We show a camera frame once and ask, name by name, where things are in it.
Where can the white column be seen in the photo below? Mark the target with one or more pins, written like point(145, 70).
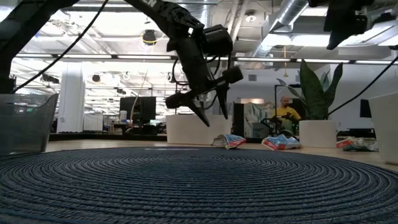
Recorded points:
point(71, 105)

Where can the black wall monitor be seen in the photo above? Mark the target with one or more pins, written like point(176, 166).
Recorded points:
point(365, 108)

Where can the green snake plant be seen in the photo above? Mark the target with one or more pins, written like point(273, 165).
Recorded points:
point(314, 93)

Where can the red white blue granola bar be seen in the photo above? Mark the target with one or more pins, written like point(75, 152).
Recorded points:
point(233, 141)

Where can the silver green granola bar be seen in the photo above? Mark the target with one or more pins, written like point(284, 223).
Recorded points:
point(365, 144)

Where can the yellow hanging pendant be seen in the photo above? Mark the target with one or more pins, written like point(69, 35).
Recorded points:
point(285, 62)

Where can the person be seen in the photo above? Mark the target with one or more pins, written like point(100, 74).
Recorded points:
point(284, 112)

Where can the white cabinet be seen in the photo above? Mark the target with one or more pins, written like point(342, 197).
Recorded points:
point(93, 122)

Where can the white rectangular bin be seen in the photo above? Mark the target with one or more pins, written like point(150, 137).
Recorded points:
point(186, 133)

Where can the black metal frame stand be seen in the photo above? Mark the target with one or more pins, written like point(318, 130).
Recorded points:
point(275, 102)

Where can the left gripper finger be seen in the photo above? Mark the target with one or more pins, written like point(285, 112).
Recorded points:
point(224, 96)
point(196, 107)

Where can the black tower box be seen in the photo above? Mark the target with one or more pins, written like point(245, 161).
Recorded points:
point(238, 119)

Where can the translucent grey plastic bin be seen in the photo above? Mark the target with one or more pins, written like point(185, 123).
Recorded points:
point(25, 130)

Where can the white jug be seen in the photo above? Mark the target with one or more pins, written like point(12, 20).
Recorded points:
point(123, 116)

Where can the tall white bin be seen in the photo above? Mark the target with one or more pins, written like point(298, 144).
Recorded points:
point(385, 130)

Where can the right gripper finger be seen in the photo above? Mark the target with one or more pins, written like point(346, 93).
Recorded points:
point(337, 39)

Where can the long ceiling light strip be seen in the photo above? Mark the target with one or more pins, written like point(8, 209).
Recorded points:
point(140, 57)

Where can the large black monitor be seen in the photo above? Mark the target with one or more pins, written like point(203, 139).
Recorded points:
point(140, 109)

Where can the black ceiling speaker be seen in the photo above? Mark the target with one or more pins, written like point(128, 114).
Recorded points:
point(149, 37)

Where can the grey crumpled cover sheet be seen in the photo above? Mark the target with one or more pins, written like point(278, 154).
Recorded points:
point(256, 116)

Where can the grey wall vent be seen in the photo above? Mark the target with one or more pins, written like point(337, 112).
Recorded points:
point(252, 77)

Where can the black round ceiling lamp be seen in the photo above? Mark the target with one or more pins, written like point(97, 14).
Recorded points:
point(96, 78)
point(170, 78)

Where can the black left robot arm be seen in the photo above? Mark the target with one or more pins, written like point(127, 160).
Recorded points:
point(18, 31)

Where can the round dark blue woven mat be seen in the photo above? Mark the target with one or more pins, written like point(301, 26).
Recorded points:
point(199, 186)

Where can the white round planter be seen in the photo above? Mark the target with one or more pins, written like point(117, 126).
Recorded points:
point(317, 133)

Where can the silver slanted ventilation duct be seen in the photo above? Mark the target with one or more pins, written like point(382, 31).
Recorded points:
point(290, 12)

